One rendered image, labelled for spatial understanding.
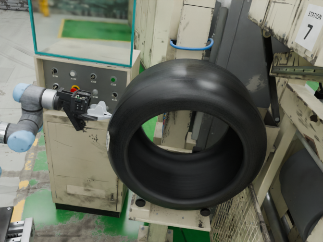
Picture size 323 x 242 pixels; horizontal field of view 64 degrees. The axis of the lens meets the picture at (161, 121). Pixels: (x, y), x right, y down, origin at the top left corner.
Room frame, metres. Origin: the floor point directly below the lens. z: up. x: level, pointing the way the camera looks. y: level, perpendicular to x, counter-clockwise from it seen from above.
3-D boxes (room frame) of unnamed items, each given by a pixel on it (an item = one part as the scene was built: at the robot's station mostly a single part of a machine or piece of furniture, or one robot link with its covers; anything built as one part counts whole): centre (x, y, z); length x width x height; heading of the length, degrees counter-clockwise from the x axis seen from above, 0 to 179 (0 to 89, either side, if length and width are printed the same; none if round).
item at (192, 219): (0.94, -0.10, 0.80); 0.37 x 0.36 x 0.02; 90
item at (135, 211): (0.94, 0.04, 0.83); 0.36 x 0.09 x 0.06; 0
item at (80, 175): (1.55, 0.49, 0.63); 0.56 x 0.41 x 1.27; 90
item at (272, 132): (1.16, -0.48, 1.05); 0.20 x 0.15 x 0.30; 0
